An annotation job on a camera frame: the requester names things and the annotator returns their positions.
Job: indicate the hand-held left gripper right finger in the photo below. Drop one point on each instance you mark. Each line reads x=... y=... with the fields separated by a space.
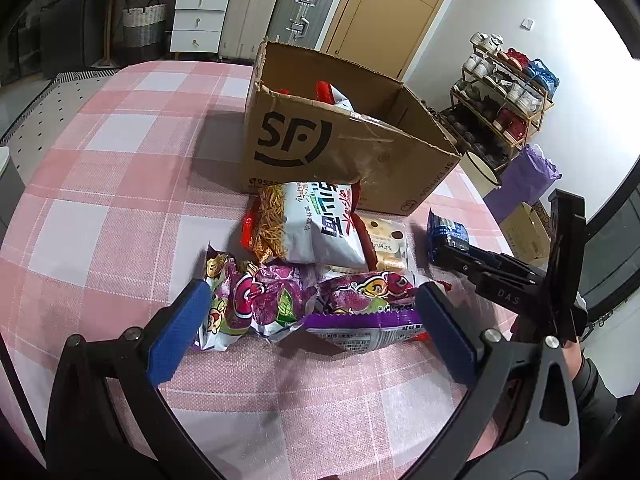
x=447 y=340

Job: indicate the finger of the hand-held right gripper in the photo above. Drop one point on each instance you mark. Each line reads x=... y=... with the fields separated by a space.
x=480 y=275
x=515 y=262

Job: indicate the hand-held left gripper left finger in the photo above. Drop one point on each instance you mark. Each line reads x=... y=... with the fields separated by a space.
x=182 y=330

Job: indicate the blue snack packet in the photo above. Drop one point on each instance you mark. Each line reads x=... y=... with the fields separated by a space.
x=445 y=230

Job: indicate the purple cartoon snack packet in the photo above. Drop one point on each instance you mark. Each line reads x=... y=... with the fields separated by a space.
x=370 y=305
x=250 y=300

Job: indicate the beige cake packet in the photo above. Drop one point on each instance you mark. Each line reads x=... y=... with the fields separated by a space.
x=392 y=242

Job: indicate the white noodle snack packet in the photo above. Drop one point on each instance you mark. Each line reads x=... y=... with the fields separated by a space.
x=310 y=225

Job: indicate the brown cardboard box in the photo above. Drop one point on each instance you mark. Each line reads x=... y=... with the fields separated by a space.
x=350 y=155

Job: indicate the red white snack packet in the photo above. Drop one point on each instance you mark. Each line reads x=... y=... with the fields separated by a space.
x=335 y=97

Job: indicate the person's right forearm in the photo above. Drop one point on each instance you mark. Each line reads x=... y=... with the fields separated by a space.
x=597 y=400

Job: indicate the open cardboard floor box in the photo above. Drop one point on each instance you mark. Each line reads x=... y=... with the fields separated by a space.
x=525 y=232

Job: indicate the purple bag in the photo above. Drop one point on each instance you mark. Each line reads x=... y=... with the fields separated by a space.
x=525 y=180

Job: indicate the cream bucket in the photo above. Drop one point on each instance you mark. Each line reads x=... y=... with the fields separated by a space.
x=480 y=167

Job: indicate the pink checkered tablecloth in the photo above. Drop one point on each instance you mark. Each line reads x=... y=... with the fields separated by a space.
x=125 y=220

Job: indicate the wooden shoe rack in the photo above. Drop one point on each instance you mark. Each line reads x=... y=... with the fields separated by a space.
x=505 y=100

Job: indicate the grey side cabinet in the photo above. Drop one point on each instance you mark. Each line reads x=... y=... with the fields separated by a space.
x=10 y=185

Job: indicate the white dotted rug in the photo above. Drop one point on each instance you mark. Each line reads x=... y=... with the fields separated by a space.
x=45 y=110

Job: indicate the wooden door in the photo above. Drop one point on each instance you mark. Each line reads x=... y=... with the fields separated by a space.
x=385 y=15

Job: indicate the woven laundry basket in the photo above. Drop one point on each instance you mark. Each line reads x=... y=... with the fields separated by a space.
x=144 y=27

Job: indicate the white drawer desk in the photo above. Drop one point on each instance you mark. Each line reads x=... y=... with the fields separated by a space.
x=197 y=15

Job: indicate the silver suitcase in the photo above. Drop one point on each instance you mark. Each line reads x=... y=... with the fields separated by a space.
x=302 y=10

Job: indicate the beige suitcase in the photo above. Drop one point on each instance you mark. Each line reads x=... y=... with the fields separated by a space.
x=252 y=10

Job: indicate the white wall switch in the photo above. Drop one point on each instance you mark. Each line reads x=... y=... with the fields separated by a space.
x=526 y=23

